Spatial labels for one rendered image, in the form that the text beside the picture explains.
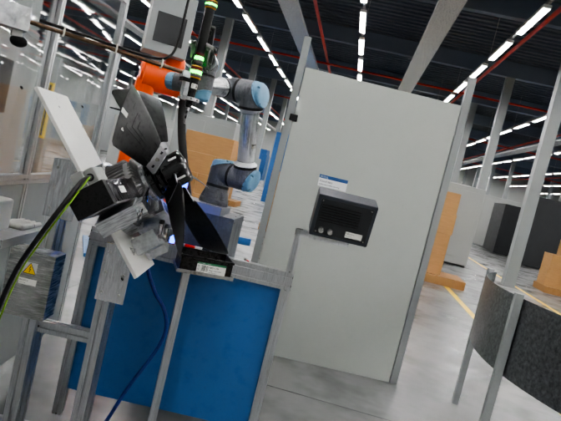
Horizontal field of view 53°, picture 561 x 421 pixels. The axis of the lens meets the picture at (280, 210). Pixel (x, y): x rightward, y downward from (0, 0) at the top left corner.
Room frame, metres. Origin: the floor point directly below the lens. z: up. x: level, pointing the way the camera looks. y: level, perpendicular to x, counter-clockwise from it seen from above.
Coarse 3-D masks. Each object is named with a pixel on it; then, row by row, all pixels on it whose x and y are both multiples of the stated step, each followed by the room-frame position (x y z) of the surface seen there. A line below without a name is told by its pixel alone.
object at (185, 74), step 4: (184, 72) 2.03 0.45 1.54; (188, 72) 2.03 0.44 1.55; (180, 76) 2.05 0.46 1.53; (184, 76) 2.03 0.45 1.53; (188, 76) 2.03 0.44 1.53; (180, 80) 2.05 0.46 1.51; (184, 80) 2.02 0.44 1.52; (188, 80) 2.03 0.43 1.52; (184, 84) 2.03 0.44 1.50; (188, 84) 2.04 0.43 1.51; (184, 88) 2.03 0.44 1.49; (188, 88) 2.04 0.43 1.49; (180, 92) 2.05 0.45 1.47; (184, 92) 2.04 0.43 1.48; (180, 96) 2.05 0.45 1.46; (184, 96) 2.03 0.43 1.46; (188, 96) 2.03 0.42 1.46; (192, 100) 2.04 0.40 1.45; (196, 100) 2.04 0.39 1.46
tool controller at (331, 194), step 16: (320, 192) 2.39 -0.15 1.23; (336, 192) 2.45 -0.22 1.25; (320, 208) 2.38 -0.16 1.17; (336, 208) 2.38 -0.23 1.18; (352, 208) 2.38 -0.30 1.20; (368, 208) 2.38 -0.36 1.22; (320, 224) 2.40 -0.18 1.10; (336, 224) 2.40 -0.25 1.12; (352, 224) 2.40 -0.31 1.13; (368, 224) 2.39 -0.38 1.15; (336, 240) 2.42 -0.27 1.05; (352, 240) 2.41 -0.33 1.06; (368, 240) 2.42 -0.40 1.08
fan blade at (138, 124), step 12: (132, 96) 1.75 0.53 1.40; (132, 108) 1.74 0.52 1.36; (144, 108) 1.80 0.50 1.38; (120, 120) 1.68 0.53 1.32; (132, 120) 1.74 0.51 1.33; (144, 120) 1.80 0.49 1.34; (120, 132) 1.68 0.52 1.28; (132, 132) 1.74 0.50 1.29; (144, 132) 1.80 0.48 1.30; (156, 132) 1.86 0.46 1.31; (120, 144) 1.69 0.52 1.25; (132, 144) 1.75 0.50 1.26; (144, 144) 1.81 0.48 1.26; (156, 144) 1.86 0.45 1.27; (132, 156) 1.77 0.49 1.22; (144, 156) 1.82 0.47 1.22
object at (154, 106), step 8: (120, 96) 2.00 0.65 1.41; (144, 96) 2.10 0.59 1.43; (152, 96) 2.14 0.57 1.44; (120, 104) 1.99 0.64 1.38; (144, 104) 2.07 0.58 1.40; (152, 104) 2.10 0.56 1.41; (160, 104) 2.15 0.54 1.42; (152, 112) 2.07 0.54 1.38; (160, 112) 2.11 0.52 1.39; (160, 120) 2.08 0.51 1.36; (160, 128) 2.05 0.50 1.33; (160, 136) 2.03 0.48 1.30
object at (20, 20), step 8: (0, 0) 1.65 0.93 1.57; (0, 8) 1.65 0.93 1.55; (8, 8) 1.66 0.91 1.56; (16, 8) 1.67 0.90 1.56; (24, 8) 1.68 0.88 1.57; (32, 8) 1.70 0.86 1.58; (0, 16) 1.65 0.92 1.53; (8, 16) 1.66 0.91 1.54; (16, 16) 1.67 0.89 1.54; (24, 16) 1.69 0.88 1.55; (0, 24) 1.68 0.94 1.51; (8, 24) 1.67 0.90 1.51; (16, 24) 1.68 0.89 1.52; (24, 24) 1.69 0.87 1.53; (24, 32) 1.72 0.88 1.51
